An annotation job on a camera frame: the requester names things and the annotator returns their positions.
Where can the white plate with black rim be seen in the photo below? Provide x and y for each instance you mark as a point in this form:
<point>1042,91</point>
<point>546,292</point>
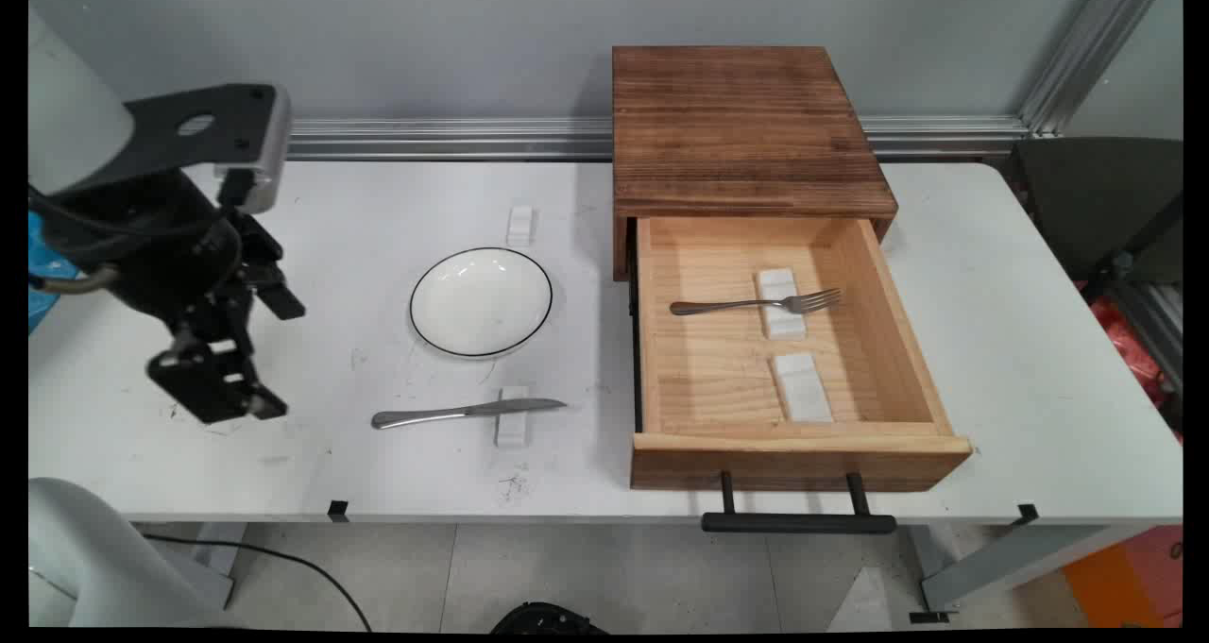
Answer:
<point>480,301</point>

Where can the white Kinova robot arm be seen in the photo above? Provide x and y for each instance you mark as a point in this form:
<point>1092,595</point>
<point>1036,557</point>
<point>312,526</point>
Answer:
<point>71,105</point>

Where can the diagonal aluminium profile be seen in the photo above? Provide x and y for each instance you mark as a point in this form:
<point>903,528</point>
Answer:
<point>1086,58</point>

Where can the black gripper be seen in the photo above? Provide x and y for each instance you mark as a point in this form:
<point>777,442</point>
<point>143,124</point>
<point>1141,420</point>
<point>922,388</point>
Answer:
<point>142,246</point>

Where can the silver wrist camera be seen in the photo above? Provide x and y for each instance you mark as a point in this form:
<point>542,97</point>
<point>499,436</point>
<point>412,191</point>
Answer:
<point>269,152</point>

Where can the orange box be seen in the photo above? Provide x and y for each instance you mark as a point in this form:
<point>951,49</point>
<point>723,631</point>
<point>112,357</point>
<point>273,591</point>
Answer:
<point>1129,577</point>

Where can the silver table knife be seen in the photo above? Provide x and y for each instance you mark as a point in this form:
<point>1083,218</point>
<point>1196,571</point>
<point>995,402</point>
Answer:
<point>425,416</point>

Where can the blue plastic sheet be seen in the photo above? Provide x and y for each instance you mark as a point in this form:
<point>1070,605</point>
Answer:
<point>42,246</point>

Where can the grey table leg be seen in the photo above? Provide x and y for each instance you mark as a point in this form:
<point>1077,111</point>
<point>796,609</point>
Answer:
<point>219,563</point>
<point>1001,567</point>

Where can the dark brown wooden cabinet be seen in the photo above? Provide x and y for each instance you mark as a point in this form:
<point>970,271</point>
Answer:
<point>737,133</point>

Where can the black round floor object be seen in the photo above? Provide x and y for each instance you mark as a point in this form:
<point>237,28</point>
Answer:
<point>548,619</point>

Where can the silver fork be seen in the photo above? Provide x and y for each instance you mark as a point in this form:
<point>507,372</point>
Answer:
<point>727,305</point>

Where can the horizontal aluminium rail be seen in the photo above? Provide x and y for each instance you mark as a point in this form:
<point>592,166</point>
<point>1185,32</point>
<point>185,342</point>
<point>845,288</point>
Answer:
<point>444,138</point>

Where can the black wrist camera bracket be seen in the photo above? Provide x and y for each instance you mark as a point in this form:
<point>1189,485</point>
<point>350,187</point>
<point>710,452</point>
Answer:
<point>161,138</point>

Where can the red plastic bag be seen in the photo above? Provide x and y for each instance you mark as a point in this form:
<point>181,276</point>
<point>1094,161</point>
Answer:
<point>1129,350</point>

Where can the white cutlery rest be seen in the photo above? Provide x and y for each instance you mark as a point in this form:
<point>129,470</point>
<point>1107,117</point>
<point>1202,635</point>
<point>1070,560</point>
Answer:
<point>776,282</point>
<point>520,225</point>
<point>511,431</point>
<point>803,390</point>

